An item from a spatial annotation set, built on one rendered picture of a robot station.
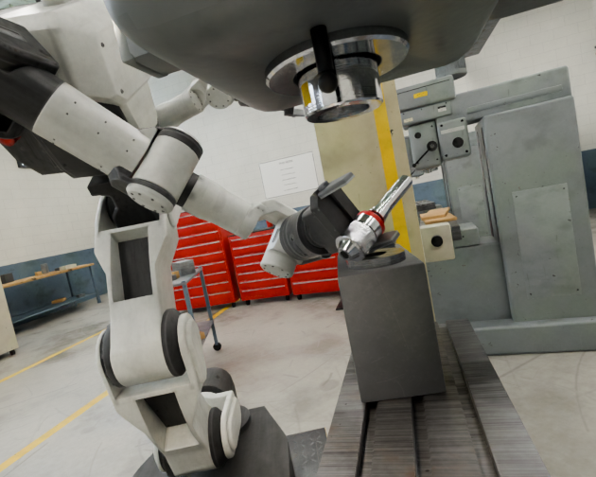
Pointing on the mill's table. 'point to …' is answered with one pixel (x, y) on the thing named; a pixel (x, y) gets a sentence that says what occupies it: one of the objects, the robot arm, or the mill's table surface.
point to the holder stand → (391, 325)
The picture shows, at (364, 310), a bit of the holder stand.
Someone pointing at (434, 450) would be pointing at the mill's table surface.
